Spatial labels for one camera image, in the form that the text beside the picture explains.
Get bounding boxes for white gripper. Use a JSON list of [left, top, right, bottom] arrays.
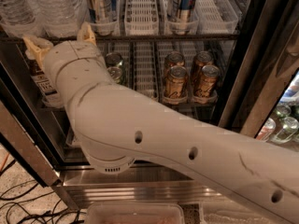
[[22, 22, 114, 107]]

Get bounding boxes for clear water bottle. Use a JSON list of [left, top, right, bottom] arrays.
[[37, 0, 78, 38], [0, 0, 43, 38]]

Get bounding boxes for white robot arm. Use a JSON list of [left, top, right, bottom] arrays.
[[23, 24, 299, 224]]

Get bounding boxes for front iced tea bottle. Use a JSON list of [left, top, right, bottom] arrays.
[[25, 50, 63, 108]]

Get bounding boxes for open fridge door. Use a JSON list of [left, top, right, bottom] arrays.
[[0, 63, 62, 188]]

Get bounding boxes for clear bottle right compartment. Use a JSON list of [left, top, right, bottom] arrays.
[[270, 117, 299, 144]]

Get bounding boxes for rear green soda can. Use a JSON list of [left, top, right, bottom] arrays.
[[105, 52, 123, 68]]

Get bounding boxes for green soda can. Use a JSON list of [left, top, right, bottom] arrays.
[[105, 52, 123, 68], [107, 66, 125, 85]]

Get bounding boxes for left tall silver blue can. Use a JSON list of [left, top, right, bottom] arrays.
[[87, 0, 117, 35]]

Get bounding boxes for tall silver blue can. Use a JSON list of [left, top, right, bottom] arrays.
[[166, 0, 197, 35], [87, 0, 117, 35]]

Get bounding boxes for front green soda can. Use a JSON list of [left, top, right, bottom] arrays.
[[107, 66, 125, 85]]

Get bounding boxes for rear left gold can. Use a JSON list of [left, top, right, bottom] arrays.
[[164, 51, 185, 70]]

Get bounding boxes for gold can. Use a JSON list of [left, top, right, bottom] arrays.
[[193, 65, 220, 104], [164, 51, 185, 70], [164, 65, 188, 104], [191, 50, 214, 79]]

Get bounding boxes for front left gold can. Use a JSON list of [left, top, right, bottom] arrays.
[[164, 65, 188, 104]]

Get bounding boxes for right tall silver blue can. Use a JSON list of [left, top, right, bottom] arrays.
[[166, 0, 197, 35]]

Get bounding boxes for rear right gold can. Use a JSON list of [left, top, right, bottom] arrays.
[[191, 50, 214, 79]]

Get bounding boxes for front right gold can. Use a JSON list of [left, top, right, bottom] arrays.
[[193, 65, 220, 104]]

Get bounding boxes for left clear plastic bin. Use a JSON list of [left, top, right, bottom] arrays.
[[84, 202, 185, 224]]

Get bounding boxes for clear plastic bin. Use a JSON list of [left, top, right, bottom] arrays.
[[199, 203, 263, 224], [84, 202, 185, 224]]

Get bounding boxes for red white can right compartment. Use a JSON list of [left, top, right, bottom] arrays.
[[256, 118, 276, 141]]

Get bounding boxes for right clear plastic bin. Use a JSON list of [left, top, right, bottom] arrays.
[[199, 203, 263, 224]]

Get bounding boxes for top wire shelf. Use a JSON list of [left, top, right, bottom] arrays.
[[0, 33, 239, 43]]

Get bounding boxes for wire shelf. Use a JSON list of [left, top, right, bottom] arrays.
[[0, 33, 239, 43], [39, 99, 215, 112]]

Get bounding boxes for middle wire shelf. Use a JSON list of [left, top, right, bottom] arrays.
[[39, 99, 215, 112]]

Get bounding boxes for black floor cables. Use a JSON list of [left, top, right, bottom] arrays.
[[0, 159, 87, 224]]

